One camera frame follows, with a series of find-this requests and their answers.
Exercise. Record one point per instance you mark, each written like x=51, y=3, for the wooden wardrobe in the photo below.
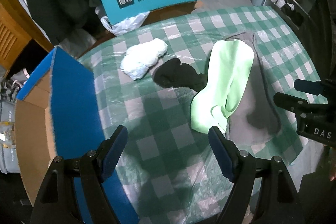
x=15, y=37

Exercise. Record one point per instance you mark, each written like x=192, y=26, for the grey hoodie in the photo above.
x=8, y=161

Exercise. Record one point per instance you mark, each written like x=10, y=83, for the black sock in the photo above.
x=173, y=74

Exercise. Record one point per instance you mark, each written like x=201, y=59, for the grey cloth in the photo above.
x=252, y=108

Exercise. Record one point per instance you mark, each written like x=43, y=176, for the white plastic bag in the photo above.
x=123, y=26

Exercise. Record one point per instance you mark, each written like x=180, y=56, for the brown box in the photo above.
x=170, y=10

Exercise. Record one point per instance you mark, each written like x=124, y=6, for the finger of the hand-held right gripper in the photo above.
x=288, y=103
x=307, y=86

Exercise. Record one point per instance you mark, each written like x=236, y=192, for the light green cloth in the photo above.
x=225, y=74

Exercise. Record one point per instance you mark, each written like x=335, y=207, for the blue-edged cardboard box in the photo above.
x=73, y=108

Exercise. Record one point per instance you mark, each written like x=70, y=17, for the white sock bundle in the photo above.
x=144, y=58

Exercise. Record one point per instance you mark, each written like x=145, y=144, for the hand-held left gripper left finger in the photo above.
x=115, y=153

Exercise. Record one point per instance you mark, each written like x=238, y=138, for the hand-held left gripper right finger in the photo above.
x=223, y=155

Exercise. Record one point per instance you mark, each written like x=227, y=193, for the person's right hand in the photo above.
x=332, y=172

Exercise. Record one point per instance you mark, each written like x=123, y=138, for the green checkered tablecloth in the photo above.
x=170, y=134

